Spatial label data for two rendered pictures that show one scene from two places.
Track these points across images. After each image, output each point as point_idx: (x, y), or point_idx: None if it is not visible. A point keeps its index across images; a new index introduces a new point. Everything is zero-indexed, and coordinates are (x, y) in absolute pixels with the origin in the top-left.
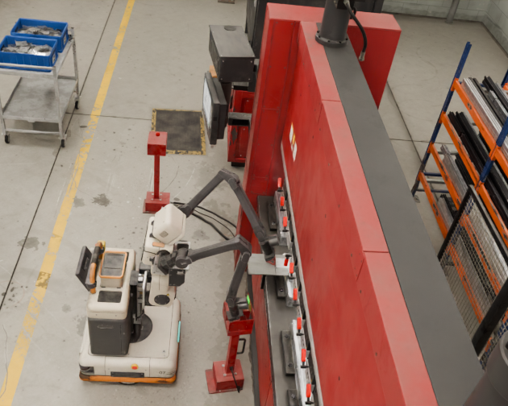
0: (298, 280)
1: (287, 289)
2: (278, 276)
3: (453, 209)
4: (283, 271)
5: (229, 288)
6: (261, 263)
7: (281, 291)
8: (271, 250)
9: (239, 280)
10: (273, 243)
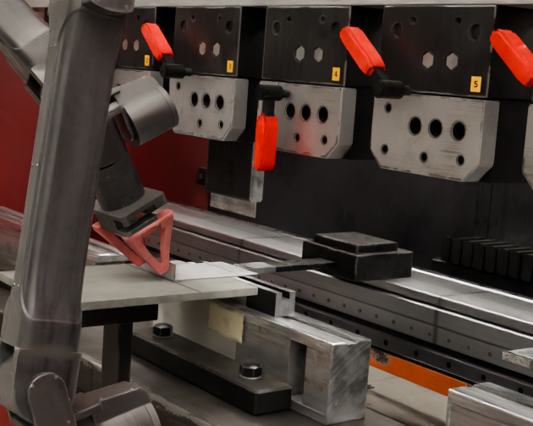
0: (464, 40)
1: (293, 335)
2: (190, 352)
3: (376, 395)
4: (221, 283)
5: (23, 297)
6: (96, 280)
7: (254, 373)
8: (139, 178)
9: (87, 205)
10: (151, 112)
